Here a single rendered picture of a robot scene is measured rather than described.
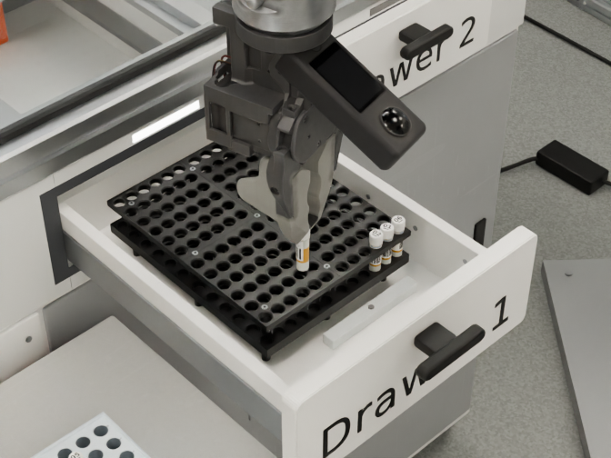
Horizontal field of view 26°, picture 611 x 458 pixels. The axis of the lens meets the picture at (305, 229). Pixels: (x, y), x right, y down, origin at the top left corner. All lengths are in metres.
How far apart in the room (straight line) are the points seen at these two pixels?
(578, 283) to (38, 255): 1.37
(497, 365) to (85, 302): 1.13
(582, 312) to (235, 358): 1.35
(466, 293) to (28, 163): 0.40
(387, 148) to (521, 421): 1.33
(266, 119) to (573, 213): 1.69
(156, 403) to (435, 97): 0.55
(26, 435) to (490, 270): 0.44
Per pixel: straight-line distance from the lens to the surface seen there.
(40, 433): 1.24
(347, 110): 0.95
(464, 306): 1.14
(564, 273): 2.45
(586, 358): 2.31
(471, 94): 1.65
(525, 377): 2.31
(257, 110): 0.98
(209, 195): 1.24
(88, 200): 1.28
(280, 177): 0.99
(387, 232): 1.18
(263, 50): 0.95
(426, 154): 1.64
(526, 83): 2.96
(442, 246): 1.23
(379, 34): 1.42
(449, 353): 1.08
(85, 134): 1.22
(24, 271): 1.25
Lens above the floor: 1.70
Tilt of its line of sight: 42 degrees down
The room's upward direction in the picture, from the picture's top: straight up
